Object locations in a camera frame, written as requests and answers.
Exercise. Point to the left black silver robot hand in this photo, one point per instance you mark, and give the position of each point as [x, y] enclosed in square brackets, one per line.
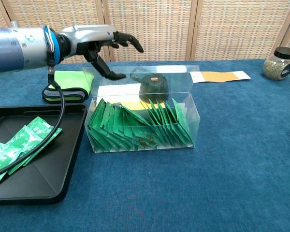
[87, 35]

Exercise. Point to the green tea bag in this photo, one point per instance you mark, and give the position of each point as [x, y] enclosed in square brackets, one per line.
[181, 123]
[145, 141]
[21, 141]
[96, 116]
[0, 159]
[42, 128]

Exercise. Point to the clear plastic box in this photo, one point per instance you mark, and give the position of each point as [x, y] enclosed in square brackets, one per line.
[191, 113]

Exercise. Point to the black plastic tray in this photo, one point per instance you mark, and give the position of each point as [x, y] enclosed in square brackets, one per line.
[48, 169]

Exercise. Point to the green grey microfiber cloth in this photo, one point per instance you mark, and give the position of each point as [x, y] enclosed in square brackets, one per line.
[70, 79]

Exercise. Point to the woven bamboo folding screen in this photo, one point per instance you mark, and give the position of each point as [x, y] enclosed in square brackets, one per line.
[154, 29]

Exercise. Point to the black cast iron teapot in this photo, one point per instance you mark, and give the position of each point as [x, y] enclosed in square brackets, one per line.
[154, 87]

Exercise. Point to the white brown paper strip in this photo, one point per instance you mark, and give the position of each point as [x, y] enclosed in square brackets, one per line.
[220, 76]

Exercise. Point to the blue felt table cover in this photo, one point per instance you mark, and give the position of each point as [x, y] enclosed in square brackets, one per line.
[183, 188]

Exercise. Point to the glass jar black lid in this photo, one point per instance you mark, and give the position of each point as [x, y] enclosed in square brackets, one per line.
[276, 67]

